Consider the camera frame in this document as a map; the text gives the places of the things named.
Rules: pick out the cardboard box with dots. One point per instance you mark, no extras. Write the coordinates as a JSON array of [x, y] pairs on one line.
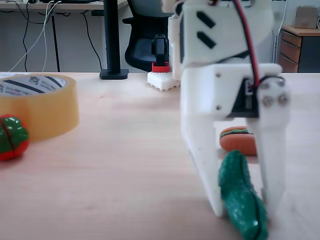
[[306, 17]]

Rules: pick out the green toy cucumber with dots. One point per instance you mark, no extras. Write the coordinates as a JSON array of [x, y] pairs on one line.
[[240, 195]]

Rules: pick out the black monitor stand pole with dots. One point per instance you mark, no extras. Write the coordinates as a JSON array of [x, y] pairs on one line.
[[111, 37]]

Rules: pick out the clear packing tape roll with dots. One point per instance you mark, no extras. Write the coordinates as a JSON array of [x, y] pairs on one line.
[[50, 112]]

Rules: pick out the grey metal crutch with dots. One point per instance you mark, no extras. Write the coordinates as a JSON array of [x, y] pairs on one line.
[[275, 45]]

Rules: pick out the toy hamburger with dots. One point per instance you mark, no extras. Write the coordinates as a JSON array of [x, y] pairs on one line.
[[237, 142]]

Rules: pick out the wooden drawer cabinet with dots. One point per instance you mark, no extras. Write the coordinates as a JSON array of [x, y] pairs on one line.
[[290, 50]]

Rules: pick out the black office chair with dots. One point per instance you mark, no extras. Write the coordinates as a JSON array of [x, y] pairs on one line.
[[140, 50]]

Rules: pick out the background desk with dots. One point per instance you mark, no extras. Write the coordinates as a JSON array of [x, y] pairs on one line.
[[75, 5]]

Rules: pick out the toy tomato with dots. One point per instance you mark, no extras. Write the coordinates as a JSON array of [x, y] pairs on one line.
[[12, 140]]

